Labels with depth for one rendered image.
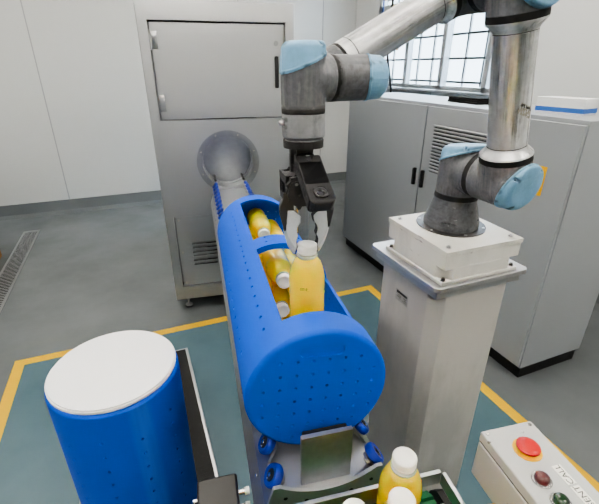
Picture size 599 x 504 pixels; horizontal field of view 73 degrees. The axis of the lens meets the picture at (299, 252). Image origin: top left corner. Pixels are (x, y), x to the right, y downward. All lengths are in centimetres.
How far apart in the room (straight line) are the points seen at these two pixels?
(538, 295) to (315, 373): 183
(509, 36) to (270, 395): 83
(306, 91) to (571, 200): 180
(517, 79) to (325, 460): 85
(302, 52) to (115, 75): 497
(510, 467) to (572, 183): 169
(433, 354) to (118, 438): 83
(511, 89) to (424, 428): 100
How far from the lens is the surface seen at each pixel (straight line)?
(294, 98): 70
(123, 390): 98
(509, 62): 99
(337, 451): 85
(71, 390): 103
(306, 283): 77
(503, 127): 102
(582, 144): 225
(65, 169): 577
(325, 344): 75
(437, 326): 120
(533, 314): 253
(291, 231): 75
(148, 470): 109
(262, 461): 94
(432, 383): 132
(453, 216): 117
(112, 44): 560
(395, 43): 94
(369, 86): 75
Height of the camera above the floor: 166
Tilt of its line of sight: 25 degrees down
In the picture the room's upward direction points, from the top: straight up
